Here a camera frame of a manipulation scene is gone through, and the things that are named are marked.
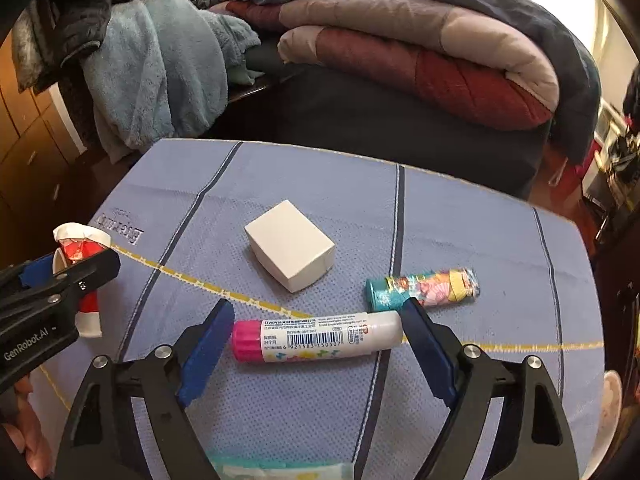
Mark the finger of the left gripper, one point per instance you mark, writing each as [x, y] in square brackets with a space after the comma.
[29, 274]
[61, 288]

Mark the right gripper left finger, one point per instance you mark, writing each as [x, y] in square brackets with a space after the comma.
[101, 439]

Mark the red white wrapper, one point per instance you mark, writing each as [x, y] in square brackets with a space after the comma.
[76, 244]

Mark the wet wipes pack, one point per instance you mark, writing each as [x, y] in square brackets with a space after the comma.
[234, 468]

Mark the colourful cartoon tube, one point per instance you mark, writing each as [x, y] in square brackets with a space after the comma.
[430, 290]

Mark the white glue stick pink cap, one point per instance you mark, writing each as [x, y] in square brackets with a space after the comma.
[313, 339]

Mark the white cardboard box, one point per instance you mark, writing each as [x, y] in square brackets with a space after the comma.
[291, 248]

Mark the pink round trash bin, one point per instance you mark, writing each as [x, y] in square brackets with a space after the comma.
[611, 406]

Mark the person's left hand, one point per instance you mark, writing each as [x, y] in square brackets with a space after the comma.
[24, 429]

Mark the wooden cabinet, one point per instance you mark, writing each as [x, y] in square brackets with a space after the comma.
[37, 152]

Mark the teal fleece blanket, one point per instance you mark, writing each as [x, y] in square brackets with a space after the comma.
[164, 70]

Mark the dark navy mattress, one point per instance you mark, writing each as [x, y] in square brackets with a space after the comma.
[314, 106]

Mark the pink red folded quilt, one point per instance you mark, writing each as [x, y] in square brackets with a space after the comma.
[473, 66]

